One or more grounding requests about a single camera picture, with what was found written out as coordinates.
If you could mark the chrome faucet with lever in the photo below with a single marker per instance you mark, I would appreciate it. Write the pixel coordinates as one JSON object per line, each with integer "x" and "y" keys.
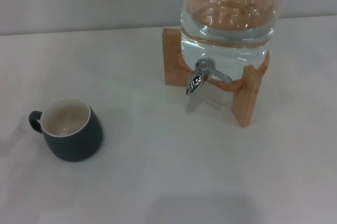
{"x": 196, "y": 79}

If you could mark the black ceramic cup white inside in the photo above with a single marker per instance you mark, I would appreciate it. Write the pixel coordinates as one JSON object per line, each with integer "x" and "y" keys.
{"x": 76, "y": 145}

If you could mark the wooden dispenser stand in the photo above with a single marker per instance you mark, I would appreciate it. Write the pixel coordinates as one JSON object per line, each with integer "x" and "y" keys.
{"x": 172, "y": 58}

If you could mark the glass water dispenser jar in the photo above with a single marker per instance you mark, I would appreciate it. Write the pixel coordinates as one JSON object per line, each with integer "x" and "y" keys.
{"x": 229, "y": 37}

